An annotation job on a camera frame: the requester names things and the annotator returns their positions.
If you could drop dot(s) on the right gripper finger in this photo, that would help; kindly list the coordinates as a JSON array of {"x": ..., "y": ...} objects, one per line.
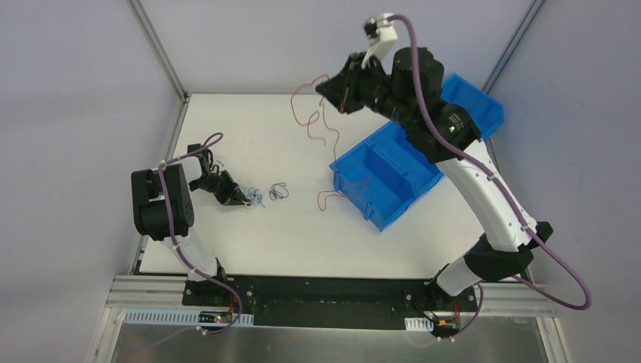
[
  {"x": 334, "y": 91},
  {"x": 353, "y": 65}
]

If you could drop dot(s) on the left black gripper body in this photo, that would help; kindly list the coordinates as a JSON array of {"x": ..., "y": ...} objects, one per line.
[{"x": 226, "y": 190}]

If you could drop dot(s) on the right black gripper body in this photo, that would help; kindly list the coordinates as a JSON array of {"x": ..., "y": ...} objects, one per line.
[{"x": 348, "y": 87}]

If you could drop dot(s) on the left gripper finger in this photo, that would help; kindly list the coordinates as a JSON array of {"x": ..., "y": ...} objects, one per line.
[
  {"x": 230, "y": 203},
  {"x": 238, "y": 195}
]

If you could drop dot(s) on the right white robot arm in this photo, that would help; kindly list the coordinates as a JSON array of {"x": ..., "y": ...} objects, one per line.
[{"x": 448, "y": 137}]

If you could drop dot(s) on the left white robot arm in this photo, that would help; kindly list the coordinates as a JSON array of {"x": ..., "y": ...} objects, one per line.
[{"x": 163, "y": 208}]

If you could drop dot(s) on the blue compartment bin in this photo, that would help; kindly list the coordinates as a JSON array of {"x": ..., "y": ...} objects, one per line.
[{"x": 383, "y": 175}]

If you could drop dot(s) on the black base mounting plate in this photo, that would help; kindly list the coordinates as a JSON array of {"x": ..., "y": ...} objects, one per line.
[{"x": 350, "y": 303}]

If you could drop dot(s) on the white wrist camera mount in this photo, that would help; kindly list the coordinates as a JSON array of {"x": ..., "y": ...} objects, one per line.
[{"x": 381, "y": 36}]

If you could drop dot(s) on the aluminium frame rail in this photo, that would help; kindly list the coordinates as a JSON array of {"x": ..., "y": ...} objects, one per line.
[{"x": 146, "y": 291}]

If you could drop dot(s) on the left white cable duct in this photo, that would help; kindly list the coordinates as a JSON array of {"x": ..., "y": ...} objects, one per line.
[{"x": 179, "y": 317}]

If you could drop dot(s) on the white cable duct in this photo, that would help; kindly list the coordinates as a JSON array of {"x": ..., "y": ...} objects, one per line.
[
  {"x": 419, "y": 324},
  {"x": 179, "y": 317}
]

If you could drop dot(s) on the right white cable duct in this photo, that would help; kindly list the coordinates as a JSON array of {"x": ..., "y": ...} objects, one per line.
[{"x": 419, "y": 324}]

